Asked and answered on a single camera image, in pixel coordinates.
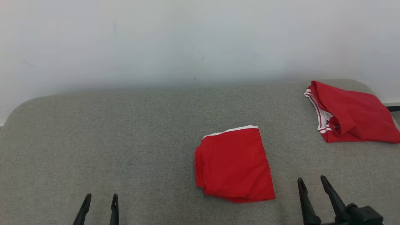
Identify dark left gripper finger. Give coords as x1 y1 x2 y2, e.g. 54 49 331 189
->
72 193 92 225
109 193 120 225

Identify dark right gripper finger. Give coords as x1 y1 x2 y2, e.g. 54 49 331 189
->
320 175 348 223
297 177 322 225

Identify red white-striped shorts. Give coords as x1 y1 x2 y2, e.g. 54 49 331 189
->
194 125 276 204

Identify red number 23 jersey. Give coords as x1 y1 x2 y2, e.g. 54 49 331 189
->
303 80 400 144

